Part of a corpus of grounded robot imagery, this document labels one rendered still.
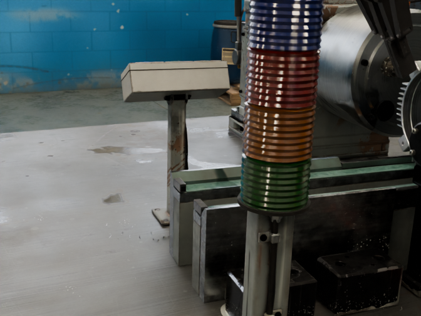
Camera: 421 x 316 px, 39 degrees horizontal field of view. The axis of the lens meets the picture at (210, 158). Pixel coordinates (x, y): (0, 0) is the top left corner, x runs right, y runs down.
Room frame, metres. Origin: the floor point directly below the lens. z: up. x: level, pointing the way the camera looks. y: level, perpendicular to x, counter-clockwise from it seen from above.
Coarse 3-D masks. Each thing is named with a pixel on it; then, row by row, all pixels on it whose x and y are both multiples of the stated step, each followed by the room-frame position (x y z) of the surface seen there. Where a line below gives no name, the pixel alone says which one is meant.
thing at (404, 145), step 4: (416, 64) 0.98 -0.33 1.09; (420, 64) 0.98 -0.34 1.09; (420, 68) 0.98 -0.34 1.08; (416, 72) 0.98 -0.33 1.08; (412, 76) 0.99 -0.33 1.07; (404, 136) 0.99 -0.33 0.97; (400, 140) 0.99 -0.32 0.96; (404, 140) 0.98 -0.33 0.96; (400, 144) 0.99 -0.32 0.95; (404, 144) 0.98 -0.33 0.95; (404, 148) 0.98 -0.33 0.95; (408, 148) 0.98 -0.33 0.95
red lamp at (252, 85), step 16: (256, 64) 0.47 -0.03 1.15; (272, 64) 0.47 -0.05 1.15; (288, 64) 0.47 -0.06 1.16; (304, 64) 0.47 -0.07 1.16; (256, 80) 0.48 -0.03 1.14; (272, 80) 0.47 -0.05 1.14; (288, 80) 0.46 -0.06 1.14; (304, 80) 0.47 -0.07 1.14; (256, 96) 0.47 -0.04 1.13; (272, 96) 0.47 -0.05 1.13; (288, 96) 0.46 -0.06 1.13; (304, 96) 0.47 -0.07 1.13
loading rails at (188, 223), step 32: (320, 160) 0.94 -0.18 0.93; (384, 160) 0.97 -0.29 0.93; (192, 192) 0.82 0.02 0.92; (224, 192) 0.83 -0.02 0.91; (320, 192) 0.89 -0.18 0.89; (352, 192) 0.79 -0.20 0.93; (384, 192) 0.80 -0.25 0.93; (416, 192) 0.83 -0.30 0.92; (192, 224) 0.82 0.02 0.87; (224, 224) 0.72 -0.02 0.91; (320, 224) 0.77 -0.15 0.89; (352, 224) 0.79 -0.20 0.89; (384, 224) 0.81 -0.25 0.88; (192, 256) 0.75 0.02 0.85; (224, 256) 0.72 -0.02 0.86; (320, 256) 0.77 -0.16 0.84; (224, 288) 0.72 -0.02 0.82
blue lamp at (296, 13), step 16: (256, 0) 0.48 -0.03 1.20; (272, 0) 0.47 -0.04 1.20; (288, 0) 0.46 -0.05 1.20; (304, 0) 0.47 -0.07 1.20; (320, 0) 0.48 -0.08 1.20; (256, 16) 0.48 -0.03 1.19; (272, 16) 0.47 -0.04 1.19; (288, 16) 0.46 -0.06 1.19; (304, 16) 0.47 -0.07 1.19; (320, 16) 0.48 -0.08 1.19; (256, 32) 0.48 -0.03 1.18; (272, 32) 0.47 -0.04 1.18; (288, 32) 0.47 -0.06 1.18; (304, 32) 0.47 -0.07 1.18; (320, 32) 0.48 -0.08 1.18; (256, 48) 0.48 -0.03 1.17; (272, 48) 0.47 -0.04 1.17; (288, 48) 0.46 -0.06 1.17; (304, 48) 0.47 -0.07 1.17
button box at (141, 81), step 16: (128, 64) 0.96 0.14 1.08; (144, 64) 0.97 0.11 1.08; (160, 64) 0.98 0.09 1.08; (176, 64) 0.99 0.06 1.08; (192, 64) 1.00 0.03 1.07; (208, 64) 1.01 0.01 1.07; (224, 64) 1.02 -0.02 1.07; (128, 80) 0.96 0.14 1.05; (144, 80) 0.96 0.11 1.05; (160, 80) 0.96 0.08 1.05; (176, 80) 0.97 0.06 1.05; (192, 80) 0.98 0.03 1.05; (208, 80) 0.99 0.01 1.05; (224, 80) 1.00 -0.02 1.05; (128, 96) 0.96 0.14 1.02; (144, 96) 0.97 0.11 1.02; (160, 96) 0.99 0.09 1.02; (192, 96) 1.02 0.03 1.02; (208, 96) 1.03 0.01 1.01
